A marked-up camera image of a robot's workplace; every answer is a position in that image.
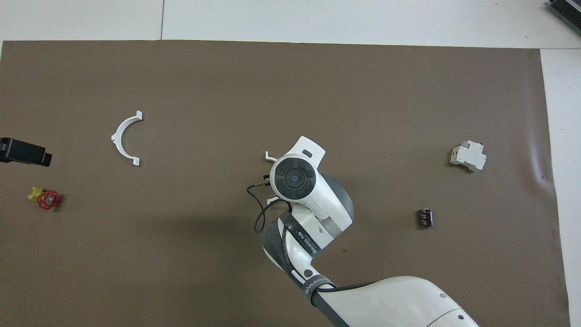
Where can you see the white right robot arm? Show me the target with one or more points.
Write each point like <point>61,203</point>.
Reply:
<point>317,200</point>

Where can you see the red and yellow valve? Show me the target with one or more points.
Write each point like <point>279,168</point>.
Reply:
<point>48,200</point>

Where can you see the brown table mat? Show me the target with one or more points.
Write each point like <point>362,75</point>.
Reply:
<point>181,254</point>

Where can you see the black cylindrical capacitor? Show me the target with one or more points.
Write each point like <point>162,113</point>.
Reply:
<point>425,218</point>

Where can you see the white circuit breaker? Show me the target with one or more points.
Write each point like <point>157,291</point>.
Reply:
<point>467,156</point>

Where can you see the grey ribbed device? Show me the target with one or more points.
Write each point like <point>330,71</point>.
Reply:
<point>567,11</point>

